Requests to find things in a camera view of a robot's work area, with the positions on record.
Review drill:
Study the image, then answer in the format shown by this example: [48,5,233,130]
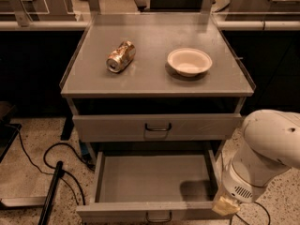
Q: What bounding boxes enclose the grey drawer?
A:
[73,113,241,143]
[77,150,221,223]

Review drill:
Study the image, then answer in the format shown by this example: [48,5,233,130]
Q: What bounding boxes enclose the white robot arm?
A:
[212,110,300,216]

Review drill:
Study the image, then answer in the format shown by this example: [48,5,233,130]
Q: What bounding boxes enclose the grey top drawer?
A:
[73,113,241,143]

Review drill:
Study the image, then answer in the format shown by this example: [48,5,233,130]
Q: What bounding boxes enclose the grey drawer cabinet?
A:
[62,13,254,154]

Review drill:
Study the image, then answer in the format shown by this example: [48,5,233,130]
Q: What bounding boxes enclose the white paper bowl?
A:
[167,48,213,77]

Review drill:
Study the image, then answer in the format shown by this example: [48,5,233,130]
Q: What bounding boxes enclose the black power strip bar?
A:
[38,161,63,225]

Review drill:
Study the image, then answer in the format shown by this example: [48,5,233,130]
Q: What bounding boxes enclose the crushed gold soda can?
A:
[106,41,136,73]

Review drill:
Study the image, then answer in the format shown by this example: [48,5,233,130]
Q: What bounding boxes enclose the black flat panel left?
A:
[0,124,22,163]

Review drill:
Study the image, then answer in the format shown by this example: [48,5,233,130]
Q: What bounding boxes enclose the black floor cable right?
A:
[230,200,272,225]

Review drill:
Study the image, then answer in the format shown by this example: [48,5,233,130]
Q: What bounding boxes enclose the black floor cable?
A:
[230,200,272,225]
[6,123,95,206]

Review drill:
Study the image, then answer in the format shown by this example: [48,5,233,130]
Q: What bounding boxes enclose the black floor cable left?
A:
[6,123,95,206]

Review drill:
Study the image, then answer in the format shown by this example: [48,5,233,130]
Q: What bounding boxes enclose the white horizontal rail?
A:
[0,21,300,31]

